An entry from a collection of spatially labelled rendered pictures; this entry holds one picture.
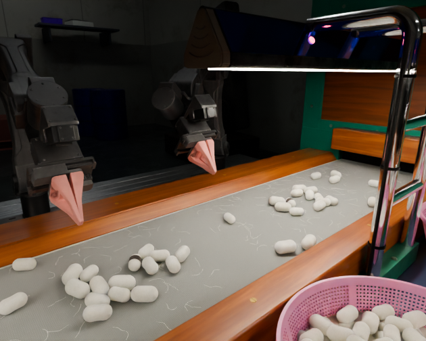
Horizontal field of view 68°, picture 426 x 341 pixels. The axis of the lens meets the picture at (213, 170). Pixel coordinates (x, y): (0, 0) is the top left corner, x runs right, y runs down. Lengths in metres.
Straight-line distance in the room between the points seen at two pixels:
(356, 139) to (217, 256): 0.69
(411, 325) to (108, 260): 0.44
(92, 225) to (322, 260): 0.41
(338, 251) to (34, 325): 0.43
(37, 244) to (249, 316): 0.39
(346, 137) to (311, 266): 0.68
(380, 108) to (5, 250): 1.04
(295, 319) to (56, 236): 0.42
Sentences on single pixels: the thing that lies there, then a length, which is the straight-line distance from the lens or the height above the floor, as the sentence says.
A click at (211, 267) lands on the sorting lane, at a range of 0.52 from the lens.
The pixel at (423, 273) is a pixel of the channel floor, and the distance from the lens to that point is 0.74.
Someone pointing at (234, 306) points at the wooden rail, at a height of 0.76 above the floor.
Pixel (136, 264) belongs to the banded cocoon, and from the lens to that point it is 0.52.
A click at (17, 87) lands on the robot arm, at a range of 0.68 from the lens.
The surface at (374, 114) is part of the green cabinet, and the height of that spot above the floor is 0.91.
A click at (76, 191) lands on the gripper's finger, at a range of 0.54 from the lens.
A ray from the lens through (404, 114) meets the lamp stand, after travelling 0.52.
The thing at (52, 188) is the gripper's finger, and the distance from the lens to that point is 0.56.
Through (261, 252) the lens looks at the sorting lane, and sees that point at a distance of 0.57.
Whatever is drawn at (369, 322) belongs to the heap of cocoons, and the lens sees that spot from 0.47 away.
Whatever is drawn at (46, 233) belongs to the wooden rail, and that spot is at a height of 0.76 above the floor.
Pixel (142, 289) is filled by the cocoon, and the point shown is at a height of 0.76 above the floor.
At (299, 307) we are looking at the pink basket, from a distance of 0.44.
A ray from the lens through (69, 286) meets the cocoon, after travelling 0.49.
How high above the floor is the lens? 1.03
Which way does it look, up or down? 17 degrees down
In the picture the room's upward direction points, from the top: straight up
